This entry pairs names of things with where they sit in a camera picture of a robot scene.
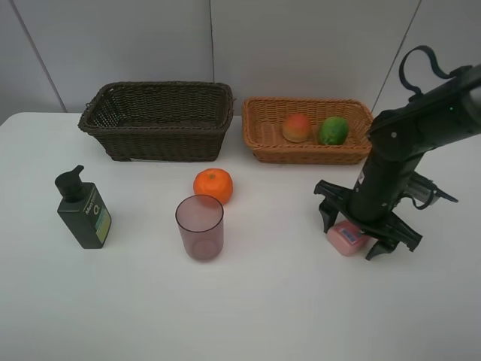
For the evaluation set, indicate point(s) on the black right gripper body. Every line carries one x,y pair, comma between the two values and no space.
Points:
369,204

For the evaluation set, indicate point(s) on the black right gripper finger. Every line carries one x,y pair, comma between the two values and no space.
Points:
329,212
381,246

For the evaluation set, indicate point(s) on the pink lotion bottle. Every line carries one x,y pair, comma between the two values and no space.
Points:
347,238

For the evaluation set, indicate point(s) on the red yellow peach fruit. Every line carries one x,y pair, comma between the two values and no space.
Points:
296,128

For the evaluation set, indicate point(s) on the orange mandarin fruit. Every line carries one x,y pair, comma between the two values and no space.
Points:
214,182

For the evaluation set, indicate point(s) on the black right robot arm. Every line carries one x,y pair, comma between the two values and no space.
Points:
399,139

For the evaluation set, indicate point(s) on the light brown wicker basket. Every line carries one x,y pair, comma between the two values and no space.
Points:
263,118

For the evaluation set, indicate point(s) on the translucent purple plastic cup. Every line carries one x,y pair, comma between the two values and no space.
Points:
200,222

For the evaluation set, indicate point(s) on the dark brown wicker basket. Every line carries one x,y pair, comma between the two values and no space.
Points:
169,121

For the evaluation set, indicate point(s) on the dark green pump bottle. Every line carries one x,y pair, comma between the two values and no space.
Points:
83,210

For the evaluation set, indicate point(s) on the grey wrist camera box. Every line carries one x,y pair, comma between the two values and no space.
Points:
423,192

